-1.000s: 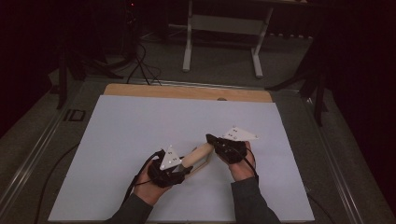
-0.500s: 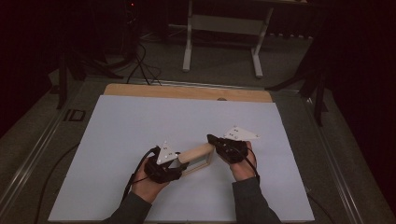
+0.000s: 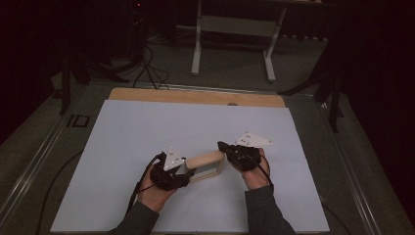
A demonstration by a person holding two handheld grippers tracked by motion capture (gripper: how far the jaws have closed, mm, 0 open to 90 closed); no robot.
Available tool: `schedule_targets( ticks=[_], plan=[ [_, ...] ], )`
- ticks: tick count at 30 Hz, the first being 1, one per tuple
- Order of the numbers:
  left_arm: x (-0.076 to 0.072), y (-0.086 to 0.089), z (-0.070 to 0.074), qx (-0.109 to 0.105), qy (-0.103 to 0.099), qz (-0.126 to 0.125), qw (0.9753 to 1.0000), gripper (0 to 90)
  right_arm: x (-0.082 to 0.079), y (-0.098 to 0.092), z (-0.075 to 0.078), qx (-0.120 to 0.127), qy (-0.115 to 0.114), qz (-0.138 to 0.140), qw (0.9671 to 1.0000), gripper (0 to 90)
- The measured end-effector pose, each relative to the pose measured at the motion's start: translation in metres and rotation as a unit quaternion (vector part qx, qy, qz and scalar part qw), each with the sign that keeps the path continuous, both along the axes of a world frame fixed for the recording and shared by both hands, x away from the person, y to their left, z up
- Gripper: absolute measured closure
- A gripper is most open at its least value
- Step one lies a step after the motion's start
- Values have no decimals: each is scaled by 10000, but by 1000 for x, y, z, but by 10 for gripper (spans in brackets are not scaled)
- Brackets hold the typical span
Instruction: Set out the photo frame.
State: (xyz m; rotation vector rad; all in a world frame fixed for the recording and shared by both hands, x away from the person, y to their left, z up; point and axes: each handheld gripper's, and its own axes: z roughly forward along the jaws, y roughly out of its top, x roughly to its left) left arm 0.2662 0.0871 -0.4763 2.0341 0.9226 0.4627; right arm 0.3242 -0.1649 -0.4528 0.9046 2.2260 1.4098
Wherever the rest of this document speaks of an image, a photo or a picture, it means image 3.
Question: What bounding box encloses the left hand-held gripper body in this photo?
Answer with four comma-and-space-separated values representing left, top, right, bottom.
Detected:
149, 145, 191, 192

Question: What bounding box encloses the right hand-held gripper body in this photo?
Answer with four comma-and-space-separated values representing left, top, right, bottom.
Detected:
227, 131, 275, 173

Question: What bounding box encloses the wooden photo frame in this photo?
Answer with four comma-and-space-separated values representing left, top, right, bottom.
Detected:
184, 150, 227, 183

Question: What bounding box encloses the person's left hand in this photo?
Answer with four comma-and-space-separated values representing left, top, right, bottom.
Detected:
136, 171, 178, 213

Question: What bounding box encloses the person's right hand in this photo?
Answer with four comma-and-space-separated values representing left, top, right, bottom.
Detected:
232, 148, 274, 191

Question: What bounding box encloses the floor socket plate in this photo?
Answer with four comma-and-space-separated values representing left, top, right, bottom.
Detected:
66, 114, 91, 129

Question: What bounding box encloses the black metal stand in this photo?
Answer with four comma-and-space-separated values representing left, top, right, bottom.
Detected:
58, 42, 131, 116
278, 28, 346, 133

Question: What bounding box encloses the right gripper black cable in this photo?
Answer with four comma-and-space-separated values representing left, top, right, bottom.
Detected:
248, 152, 274, 187

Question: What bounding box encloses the bundle of black cables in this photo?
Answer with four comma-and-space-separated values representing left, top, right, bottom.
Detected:
131, 42, 171, 91

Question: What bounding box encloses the black floor cable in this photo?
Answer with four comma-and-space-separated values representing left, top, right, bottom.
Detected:
321, 201, 354, 235
34, 149, 85, 235

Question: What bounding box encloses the aluminium floor rail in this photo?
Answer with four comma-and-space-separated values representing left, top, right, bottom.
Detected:
317, 97, 384, 235
0, 107, 76, 224

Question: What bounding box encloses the white metal table frame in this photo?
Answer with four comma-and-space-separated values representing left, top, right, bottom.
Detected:
190, 0, 289, 82

